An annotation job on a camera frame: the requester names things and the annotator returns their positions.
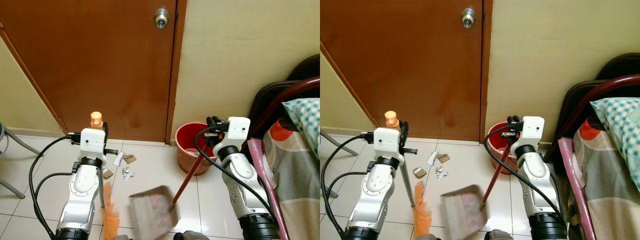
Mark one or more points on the brown cardboard scrap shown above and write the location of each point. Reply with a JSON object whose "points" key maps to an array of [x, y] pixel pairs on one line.
{"points": [[130, 159], [444, 158], [420, 172], [108, 174]]}

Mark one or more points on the white paper strip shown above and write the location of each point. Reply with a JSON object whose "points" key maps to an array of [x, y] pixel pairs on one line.
{"points": [[118, 159], [432, 158]]}

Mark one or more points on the crumpled white paper scrap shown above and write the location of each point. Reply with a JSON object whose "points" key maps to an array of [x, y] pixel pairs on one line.
{"points": [[440, 172], [128, 173]]}

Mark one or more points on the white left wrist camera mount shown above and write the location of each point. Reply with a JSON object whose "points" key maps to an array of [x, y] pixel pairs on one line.
{"points": [[386, 145], [92, 145]]}

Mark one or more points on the brown wooden door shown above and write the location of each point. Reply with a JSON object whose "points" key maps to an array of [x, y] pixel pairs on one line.
{"points": [[100, 60], [410, 60]]}

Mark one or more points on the grey metal chair frame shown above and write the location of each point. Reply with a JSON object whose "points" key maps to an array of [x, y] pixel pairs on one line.
{"points": [[22, 141], [340, 145]]}

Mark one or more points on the silver round door knob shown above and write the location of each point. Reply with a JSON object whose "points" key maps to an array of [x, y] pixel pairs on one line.
{"points": [[468, 17], [161, 18]]}

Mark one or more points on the dark red curved bed rail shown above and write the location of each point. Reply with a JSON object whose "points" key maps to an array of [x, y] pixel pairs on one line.
{"points": [[600, 90], [287, 92]]}

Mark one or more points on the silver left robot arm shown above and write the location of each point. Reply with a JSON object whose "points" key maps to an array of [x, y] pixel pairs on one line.
{"points": [[82, 192], [377, 187]]}

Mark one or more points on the black bed headboard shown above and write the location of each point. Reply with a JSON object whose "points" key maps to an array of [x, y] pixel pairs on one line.
{"points": [[307, 67], [622, 65]]}

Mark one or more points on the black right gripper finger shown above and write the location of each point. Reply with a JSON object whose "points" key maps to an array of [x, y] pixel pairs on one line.
{"points": [[217, 120], [517, 120], [510, 122], [209, 122]]}

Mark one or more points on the red plastic bucket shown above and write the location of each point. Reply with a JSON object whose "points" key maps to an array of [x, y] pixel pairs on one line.
{"points": [[187, 162], [494, 142]]}

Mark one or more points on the pink bed side rail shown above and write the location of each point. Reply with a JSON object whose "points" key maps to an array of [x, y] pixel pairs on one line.
{"points": [[267, 185], [577, 185]]}

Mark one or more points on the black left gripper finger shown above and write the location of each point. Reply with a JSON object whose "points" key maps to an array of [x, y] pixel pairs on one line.
{"points": [[403, 129], [106, 130]]}

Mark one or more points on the grey orange patterned bed sheet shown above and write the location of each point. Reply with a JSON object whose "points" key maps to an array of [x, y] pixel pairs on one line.
{"points": [[295, 190], [610, 190]]}

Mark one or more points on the teal checked pillow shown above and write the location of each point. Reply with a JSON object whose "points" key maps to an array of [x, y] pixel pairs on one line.
{"points": [[305, 120], [622, 125]]}

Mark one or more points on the grey robot left foot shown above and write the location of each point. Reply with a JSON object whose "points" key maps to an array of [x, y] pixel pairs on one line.
{"points": [[120, 238], [432, 238]]}

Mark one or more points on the orange bristle broom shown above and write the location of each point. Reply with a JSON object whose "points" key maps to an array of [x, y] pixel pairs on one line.
{"points": [[422, 217], [111, 220]]}

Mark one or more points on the grey robot right foot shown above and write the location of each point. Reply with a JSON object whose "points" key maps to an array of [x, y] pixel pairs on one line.
{"points": [[185, 236], [497, 235]]}

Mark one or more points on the grey robot foot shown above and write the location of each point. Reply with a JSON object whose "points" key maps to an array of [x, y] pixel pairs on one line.
{"points": [[497, 235], [185, 236], [432, 238], [120, 238]]}

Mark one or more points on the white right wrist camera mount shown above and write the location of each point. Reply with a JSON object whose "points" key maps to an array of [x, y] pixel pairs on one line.
{"points": [[532, 130], [237, 131]]}

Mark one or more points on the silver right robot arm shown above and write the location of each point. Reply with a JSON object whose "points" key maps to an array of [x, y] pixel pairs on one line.
{"points": [[535, 185], [242, 182]]}

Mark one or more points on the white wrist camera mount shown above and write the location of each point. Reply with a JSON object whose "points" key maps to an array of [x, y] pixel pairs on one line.
{"points": [[237, 131], [532, 130], [92, 145], [386, 145]]}

